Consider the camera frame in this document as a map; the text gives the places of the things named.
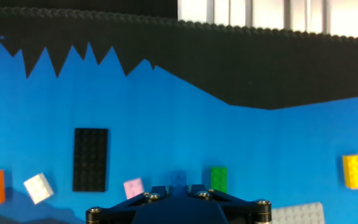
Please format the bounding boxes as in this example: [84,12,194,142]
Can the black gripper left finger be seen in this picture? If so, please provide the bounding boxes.
[85,185,169,224]

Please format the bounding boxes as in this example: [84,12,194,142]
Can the white Lego brick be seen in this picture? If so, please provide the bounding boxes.
[23,172,55,205]

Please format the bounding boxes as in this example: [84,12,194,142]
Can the blue Lego brick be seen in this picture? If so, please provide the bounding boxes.
[169,170,188,197]

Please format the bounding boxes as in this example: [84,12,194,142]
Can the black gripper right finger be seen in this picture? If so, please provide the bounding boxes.
[190,184,272,224]

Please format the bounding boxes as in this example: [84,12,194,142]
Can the green Lego brick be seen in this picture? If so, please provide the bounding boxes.
[210,166,228,194]

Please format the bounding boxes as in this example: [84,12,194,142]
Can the light pink Lego brick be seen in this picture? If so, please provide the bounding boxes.
[123,177,145,200]

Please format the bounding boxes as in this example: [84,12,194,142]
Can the yellow Lego brick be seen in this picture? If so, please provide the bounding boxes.
[342,154,358,190]

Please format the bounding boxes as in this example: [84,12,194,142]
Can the blue mountain print tablecloth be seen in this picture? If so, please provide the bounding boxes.
[0,6,358,224]

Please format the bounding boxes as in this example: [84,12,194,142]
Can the grey Lego baseplate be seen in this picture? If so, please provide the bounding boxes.
[271,202,326,224]

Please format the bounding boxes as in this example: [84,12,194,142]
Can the black Lego plate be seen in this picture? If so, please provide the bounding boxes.
[72,128,109,192]

